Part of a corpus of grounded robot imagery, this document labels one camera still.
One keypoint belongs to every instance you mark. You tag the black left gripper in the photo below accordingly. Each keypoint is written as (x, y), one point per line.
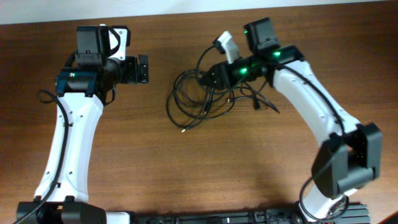
(131, 64)

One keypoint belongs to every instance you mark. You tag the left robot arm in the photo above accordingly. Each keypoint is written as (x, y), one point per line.
(83, 88)

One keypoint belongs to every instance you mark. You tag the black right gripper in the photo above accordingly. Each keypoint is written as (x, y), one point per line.
(218, 69)

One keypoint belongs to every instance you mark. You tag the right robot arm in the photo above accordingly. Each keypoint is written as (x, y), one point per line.
(349, 155)

